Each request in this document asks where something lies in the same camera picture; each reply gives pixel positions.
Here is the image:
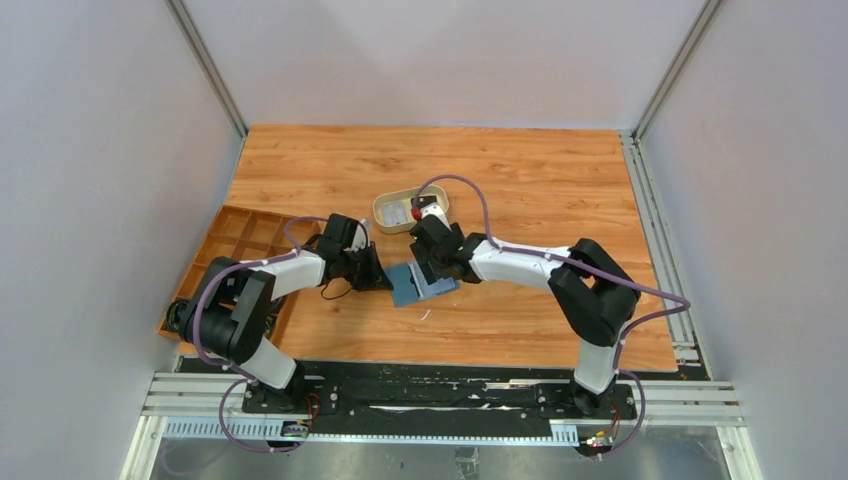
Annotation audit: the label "aluminium corner post right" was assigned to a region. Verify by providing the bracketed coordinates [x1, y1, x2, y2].
[619, 0, 725, 359]

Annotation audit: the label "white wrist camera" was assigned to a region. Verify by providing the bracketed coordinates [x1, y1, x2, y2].
[411, 197, 449, 227]
[351, 218, 372, 251]

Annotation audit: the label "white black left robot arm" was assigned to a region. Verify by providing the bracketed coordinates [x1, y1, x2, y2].
[166, 213, 393, 411]

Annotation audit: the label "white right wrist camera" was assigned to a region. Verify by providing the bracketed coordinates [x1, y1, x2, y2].
[411, 197, 449, 227]

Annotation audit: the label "cream oval plastic tray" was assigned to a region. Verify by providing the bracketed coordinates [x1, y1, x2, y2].
[372, 184, 450, 234]

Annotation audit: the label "black coiled cable bundle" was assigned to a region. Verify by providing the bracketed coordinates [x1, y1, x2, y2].
[164, 299, 190, 334]

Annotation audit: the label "white VIP card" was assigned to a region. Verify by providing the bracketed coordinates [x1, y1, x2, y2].
[380, 201, 409, 227]

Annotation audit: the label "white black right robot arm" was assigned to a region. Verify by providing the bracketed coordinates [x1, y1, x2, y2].
[410, 215, 641, 416]

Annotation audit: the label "aluminium frame rail front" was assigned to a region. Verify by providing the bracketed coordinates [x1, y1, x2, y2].
[142, 373, 745, 449]

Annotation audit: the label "blue leather card holder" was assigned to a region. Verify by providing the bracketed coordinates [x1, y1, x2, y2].
[386, 261, 460, 308]

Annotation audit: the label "aluminium corner post left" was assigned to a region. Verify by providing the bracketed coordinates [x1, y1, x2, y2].
[164, 0, 249, 141]

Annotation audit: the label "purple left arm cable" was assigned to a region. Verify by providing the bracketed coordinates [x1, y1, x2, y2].
[192, 215, 333, 455]

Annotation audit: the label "black VIP credit card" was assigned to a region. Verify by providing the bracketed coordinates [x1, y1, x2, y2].
[410, 194, 438, 208]

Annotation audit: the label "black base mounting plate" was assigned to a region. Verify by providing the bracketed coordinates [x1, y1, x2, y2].
[216, 361, 639, 439]

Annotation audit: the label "aluminium corner post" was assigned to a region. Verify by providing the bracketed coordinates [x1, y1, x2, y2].
[619, 0, 725, 359]
[164, 0, 249, 141]

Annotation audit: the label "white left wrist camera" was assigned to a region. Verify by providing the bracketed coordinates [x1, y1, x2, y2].
[351, 218, 372, 251]

